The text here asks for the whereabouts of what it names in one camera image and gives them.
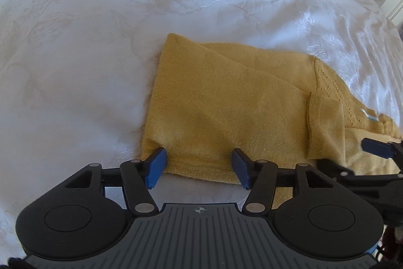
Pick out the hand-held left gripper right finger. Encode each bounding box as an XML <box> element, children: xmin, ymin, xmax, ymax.
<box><xmin>231</xmin><ymin>147</ymin><xmax>336</xmax><ymax>215</ymax></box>

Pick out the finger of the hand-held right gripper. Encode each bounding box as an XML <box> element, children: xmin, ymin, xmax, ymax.
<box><xmin>316</xmin><ymin>158</ymin><xmax>357</xmax><ymax>183</ymax></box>
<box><xmin>361</xmin><ymin>137</ymin><xmax>403</xmax><ymax>160</ymax></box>

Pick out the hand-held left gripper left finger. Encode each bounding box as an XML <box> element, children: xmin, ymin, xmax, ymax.
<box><xmin>64</xmin><ymin>147</ymin><xmax>166</xmax><ymax>215</ymax></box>

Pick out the yellow knit sweater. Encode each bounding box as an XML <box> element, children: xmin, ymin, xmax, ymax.
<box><xmin>139</xmin><ymin>33</ymin><xmax>403</xmax><ymax>210</ymax></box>

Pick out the dark red rug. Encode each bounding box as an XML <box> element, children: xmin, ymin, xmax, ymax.
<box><xmin>382</xmin><ymin>221</ymin><xmax>403</xmax><ymax>261</ymax></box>

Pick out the white floral bedspread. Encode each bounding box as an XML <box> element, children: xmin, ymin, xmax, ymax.
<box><xmin>0</xmin><ymin>0</ymin><xmax>403</xmax><ymax>257</ymax></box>

